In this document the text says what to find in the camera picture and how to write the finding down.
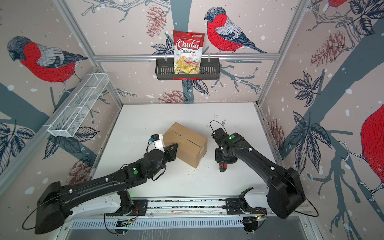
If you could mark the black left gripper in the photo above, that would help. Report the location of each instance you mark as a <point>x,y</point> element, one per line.
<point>169,151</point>

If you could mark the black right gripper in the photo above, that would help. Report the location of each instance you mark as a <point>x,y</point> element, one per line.
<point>217,159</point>

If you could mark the red black utility knife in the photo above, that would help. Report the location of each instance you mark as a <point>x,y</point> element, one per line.
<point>222,167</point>

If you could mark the brown cardboard express box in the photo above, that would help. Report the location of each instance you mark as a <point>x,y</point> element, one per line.
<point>192,146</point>

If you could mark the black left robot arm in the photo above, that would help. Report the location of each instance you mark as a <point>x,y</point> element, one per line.
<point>56,203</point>

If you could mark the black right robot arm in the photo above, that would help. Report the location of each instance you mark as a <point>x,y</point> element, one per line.
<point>285,190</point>

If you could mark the Chuba cassava chips bag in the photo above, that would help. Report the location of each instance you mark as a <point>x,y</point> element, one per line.
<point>188,50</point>

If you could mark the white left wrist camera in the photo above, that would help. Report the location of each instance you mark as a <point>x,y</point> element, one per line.
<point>157,140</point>

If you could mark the black wire wall basket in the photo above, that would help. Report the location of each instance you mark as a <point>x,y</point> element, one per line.
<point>206,69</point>

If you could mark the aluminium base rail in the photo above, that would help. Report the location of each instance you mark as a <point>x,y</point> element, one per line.
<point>158,214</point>

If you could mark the white mesh wall shelf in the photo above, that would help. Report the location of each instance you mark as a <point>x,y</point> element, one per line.
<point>81,101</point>

